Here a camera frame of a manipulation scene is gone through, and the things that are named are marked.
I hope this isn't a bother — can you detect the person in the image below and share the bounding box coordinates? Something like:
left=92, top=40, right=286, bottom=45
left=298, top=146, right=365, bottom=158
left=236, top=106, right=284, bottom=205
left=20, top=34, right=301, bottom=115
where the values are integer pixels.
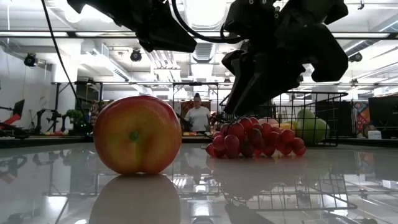
left=183, top=92, right=213, bottom=133

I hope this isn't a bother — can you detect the black metal frame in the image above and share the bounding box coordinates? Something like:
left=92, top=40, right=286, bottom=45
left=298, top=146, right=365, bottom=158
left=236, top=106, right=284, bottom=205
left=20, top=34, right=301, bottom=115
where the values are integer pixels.
left=51, top=81, right=220, bottom=118

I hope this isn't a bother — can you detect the black ceiling spotlight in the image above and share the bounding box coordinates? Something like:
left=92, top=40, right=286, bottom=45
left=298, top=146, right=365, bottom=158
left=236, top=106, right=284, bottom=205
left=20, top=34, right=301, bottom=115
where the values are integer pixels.
left=348, top=52, right=364, bottom=64
left=23, top=52, right=38, bottom=68
left=129, top=47, right=143, bottom=63

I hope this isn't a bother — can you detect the red grape bunch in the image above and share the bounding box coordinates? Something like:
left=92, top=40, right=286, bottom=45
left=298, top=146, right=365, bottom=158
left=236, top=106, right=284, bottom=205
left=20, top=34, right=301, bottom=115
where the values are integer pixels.
left=205, top=116, right=307, bottom=160

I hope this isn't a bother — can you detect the colourful patterned cloth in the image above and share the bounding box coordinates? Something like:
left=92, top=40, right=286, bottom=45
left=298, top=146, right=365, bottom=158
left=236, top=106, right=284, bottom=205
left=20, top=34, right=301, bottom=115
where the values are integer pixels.
left=354, top=101, right=373, bottom=139

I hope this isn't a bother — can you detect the green potted plant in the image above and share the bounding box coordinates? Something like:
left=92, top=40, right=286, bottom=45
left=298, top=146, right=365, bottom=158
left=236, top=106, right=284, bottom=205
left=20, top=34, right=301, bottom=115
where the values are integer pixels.
left=65, top=108, right=85, bottom=135

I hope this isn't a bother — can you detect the black monitor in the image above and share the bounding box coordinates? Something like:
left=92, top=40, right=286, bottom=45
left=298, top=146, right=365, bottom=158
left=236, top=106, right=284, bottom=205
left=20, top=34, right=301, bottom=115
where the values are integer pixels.
left=368, top=95, right=398, bottom=123

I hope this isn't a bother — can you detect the pale pink peach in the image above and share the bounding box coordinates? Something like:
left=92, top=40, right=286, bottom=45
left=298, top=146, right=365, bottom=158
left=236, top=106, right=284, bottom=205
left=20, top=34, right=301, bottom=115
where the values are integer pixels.
left=257, top=117, right=280, bottom=126

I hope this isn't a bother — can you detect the white box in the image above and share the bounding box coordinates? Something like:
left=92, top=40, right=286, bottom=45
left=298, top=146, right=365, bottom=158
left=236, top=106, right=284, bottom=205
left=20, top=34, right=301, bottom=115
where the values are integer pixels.
left=367, top=129, right=383, bottom=141

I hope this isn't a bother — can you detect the long ceiling light strip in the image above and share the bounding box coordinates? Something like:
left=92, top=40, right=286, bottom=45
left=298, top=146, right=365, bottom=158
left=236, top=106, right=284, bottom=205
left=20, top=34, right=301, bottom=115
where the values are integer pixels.
left=0, top=30, right=398, bottom=40

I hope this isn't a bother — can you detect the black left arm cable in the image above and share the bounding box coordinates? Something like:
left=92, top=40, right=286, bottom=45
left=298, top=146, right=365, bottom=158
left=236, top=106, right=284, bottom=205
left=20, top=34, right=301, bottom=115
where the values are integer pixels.
left=40, top=0, right=86, bottom=114

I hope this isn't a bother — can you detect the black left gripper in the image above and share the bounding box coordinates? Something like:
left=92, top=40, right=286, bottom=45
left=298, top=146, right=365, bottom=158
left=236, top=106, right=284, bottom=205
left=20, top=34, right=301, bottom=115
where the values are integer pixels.
left=92, top=0, right=198, bottom=54

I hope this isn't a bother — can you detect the yellow orange mango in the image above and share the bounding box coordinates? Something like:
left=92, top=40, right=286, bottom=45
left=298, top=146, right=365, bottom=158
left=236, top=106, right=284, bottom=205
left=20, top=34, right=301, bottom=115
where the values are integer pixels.
left=271, top=122, right=296, bottom=132

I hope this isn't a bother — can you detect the green pear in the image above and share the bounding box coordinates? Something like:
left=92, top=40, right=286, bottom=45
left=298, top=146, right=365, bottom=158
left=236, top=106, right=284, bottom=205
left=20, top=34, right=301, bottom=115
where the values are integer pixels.
left=295, top=108, right=331, bottom=145

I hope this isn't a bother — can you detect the black panel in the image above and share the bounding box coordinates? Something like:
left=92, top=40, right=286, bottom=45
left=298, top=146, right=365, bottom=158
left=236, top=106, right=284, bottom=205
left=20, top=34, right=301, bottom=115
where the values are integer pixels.
left=315, top=100, right=356, bottom=139

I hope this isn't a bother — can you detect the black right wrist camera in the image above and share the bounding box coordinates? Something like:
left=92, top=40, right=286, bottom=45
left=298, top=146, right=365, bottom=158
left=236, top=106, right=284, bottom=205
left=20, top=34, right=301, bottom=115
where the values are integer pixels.
left=223, top=0, right=281, bottom=42

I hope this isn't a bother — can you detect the red-yellow apple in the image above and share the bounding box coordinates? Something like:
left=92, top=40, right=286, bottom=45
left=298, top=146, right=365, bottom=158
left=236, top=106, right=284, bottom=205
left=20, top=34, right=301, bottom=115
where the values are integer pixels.
left=93, top=95, right=183, bottom=176

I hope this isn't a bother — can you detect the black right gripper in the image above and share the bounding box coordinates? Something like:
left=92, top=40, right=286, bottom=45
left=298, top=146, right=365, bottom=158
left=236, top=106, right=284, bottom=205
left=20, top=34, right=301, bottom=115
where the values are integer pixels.
left=221, top=0, right=349, bottom=117

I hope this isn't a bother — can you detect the black wire basket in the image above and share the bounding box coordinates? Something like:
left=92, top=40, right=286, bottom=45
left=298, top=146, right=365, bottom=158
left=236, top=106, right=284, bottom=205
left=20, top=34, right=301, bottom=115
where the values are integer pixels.
left=218, top=90, right=349, bottom=148

